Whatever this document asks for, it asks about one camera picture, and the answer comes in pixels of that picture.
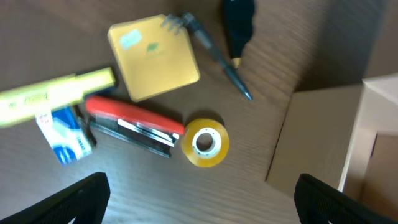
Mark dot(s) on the yellow adhesive tape roll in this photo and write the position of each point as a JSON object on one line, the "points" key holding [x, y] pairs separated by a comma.
{"points": [[205, 142]]}

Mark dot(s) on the brown cardboard box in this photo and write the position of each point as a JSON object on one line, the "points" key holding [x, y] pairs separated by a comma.
{"points": [[335, 135]]}

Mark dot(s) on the yellow highlighter marker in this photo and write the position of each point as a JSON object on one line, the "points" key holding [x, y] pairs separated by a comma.
{"points": [[23, 103]]}

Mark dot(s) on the black correction tape dispenser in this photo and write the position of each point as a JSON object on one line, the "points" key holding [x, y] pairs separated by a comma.
{"points": [[237, 17]]}

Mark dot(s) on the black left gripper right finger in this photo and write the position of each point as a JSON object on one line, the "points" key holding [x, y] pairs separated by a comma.
{"points": [[318, 203]]}

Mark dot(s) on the yellow sticky notepad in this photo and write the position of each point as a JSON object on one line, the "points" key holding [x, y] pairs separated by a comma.
{"points": [[153, 56]]}

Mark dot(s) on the blue white staples box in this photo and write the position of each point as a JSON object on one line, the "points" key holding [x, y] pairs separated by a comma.
{"points": [[64, 135]]}

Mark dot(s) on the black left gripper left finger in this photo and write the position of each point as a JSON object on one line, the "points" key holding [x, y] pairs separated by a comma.
{"points": [[82, 202]]}

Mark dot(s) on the black ballpoint pen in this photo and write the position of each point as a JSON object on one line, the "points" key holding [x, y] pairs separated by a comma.
{"points": [[188, 21]]}

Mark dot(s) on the red black stapler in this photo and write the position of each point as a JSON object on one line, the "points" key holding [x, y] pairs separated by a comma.
{"points": [[132, 124]]}

